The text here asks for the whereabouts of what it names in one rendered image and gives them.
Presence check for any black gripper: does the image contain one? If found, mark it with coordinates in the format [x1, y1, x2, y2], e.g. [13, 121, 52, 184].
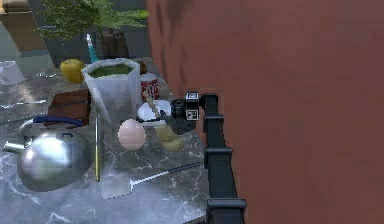
[137, 98, 198, 136]

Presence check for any pink egg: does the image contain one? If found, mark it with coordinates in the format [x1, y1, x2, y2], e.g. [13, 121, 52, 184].
[117, 118, 147, 151]

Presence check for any clear glass cup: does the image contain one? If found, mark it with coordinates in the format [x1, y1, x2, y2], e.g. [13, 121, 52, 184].
[0, 61, 26, 86]

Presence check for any white bowl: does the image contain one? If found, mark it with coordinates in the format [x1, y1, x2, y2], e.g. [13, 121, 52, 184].
[137, 98, 173, 122]

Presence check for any silver spatula with black handle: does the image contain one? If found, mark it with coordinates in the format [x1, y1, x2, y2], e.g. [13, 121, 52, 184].
[100, 161, 203, 200]

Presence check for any green house plant brown pot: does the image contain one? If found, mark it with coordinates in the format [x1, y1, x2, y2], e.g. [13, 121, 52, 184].
[35, 0, 150, 60]

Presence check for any red jar with white label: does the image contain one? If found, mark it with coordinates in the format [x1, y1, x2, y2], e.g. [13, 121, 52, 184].
[140, 72, 160, 102]

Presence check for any silver kettle with blue handle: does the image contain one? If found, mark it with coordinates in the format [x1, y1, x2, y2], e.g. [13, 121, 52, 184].
[2, 114, 97, 193]

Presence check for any brown book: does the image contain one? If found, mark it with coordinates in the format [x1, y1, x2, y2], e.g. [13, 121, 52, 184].
[43, 88, 92, 129]

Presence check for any silver fork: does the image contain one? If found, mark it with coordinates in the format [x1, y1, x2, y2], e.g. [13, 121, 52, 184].
[0, 99, 48, 110]

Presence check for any brown wooden spoon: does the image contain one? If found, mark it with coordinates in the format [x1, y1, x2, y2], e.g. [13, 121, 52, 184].
[141, 91, 162, 120]

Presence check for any white pot with green filling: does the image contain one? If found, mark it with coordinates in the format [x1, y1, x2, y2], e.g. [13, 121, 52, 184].
[81, 57, 142, 125]

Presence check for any teal bottle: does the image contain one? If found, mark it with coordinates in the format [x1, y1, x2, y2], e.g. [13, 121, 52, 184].
[85, 33, 100, 64]

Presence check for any yellow pencil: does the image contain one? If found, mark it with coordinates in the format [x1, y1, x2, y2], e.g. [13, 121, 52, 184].
[94, 114, 102, 183]

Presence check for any yellow apple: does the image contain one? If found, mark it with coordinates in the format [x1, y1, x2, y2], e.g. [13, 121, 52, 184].
[59, 58, 86, 85]

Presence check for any brown wooden cabinet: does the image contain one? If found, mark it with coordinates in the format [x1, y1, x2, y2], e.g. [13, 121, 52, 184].
[0, 0, 48, 53]

